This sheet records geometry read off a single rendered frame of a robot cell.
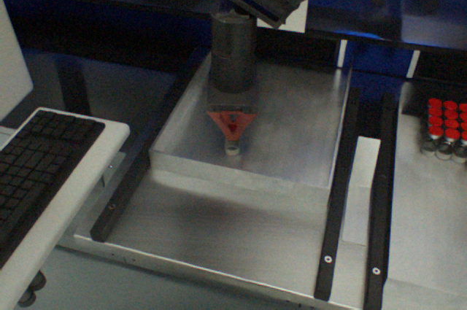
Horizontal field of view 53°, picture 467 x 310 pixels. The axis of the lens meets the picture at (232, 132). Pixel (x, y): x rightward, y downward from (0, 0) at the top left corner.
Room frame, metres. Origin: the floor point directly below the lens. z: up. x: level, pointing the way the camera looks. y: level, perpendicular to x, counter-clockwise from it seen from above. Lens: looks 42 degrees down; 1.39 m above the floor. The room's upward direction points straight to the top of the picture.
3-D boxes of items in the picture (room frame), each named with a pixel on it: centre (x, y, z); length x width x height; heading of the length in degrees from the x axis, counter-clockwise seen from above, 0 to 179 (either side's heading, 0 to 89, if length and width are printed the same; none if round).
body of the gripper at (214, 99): (0.51, 0.00, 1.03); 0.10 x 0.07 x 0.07; 178
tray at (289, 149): (0.61, -0.05, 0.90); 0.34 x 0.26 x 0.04; 164
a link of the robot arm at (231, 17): (0.52, 0.00, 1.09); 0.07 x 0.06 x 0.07; 176
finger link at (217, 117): (0.51, 0.00, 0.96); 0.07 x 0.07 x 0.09; 88
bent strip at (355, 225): (0.41, -0.17, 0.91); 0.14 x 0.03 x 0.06; 164
